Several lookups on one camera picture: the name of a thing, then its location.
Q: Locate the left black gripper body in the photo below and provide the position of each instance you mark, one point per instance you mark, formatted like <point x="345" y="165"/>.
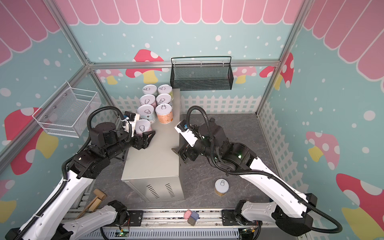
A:
<point x="136" y="142"/>

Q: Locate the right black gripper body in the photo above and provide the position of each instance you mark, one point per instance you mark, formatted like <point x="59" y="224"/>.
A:
<point x="186" y="151"/>

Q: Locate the teal label can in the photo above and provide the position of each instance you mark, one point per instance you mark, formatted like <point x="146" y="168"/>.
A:
<point x="147" y="112"/>
<point x="150" y="90"/>

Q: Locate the orange pink label can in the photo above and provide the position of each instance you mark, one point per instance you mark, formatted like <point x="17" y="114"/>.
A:
<point x="164" y="113"/>

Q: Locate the green label can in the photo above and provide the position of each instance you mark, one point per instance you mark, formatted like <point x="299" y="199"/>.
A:
<point x="165" y="89"/>

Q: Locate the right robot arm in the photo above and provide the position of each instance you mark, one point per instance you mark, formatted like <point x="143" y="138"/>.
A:
<point x="293" y="212"/>

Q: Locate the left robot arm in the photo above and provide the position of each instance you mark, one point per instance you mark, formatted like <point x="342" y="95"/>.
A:
<point x="104" y="143"/>

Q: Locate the grey metal cabinet counter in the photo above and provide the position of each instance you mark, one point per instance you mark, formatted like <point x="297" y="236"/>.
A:
<point x="157" y="173"/>

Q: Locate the pink blue grey erasers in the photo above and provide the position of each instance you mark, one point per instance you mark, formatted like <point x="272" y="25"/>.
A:
<point x="192" y="217"/>

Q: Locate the wooden block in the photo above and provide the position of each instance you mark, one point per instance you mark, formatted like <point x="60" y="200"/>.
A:
<point x="93" y="205"/>

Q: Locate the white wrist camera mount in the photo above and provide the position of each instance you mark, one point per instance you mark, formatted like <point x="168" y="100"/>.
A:
<point x="186" y="133"/>

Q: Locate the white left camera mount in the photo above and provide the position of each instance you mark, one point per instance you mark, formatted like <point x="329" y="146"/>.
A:
<point x="130" y="121"/>

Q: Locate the white wire wall basket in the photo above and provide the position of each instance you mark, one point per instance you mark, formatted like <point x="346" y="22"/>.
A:
<point x="66" y="112"/>

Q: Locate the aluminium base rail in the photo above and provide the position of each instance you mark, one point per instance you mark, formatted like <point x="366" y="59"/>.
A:
<point x="165" y="224"/>

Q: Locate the black mesh wall basket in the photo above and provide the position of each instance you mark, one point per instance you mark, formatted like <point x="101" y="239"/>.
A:
<point x="206" y="73"/>

